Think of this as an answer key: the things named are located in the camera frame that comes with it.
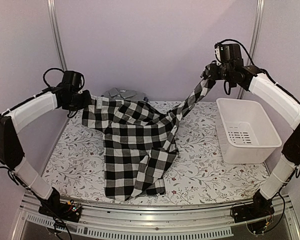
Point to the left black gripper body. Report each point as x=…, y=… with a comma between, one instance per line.
x=78, y=102

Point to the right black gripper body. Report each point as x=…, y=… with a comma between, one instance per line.
x=224, y=73

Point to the black white checkered shirt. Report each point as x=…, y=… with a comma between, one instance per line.
x=139, y=141

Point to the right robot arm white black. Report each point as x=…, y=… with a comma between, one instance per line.
x=259, y=83

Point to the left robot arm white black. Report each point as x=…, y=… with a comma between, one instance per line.
x=12, y=121

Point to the folded grey polo shirt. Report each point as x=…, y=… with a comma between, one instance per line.
x=124, y=94

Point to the white plastic basket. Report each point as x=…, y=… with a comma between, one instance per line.
x=245, y=133

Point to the floral patterned table cloth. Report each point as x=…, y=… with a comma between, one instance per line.
x=197, y=176

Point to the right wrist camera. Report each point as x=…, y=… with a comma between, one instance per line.
x=226, y=52

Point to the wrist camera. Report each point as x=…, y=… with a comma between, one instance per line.
x=226, y=52
x=73, y=78

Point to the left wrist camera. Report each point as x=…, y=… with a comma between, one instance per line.
x=73, y=78

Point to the right aluminium frame post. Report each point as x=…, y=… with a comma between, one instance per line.
x=258, y=18

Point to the aluminium frame post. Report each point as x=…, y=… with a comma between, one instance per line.
x=258, y=18
x=51, y=7

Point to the left aluminium frame post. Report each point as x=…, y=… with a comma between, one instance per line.
x=51, y=7

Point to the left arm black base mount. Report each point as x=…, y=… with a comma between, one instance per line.
x=66, y=211

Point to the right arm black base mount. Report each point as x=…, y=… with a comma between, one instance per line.
x=242, y=212

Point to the aluminium front rail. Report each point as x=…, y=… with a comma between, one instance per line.
x=109, y=221

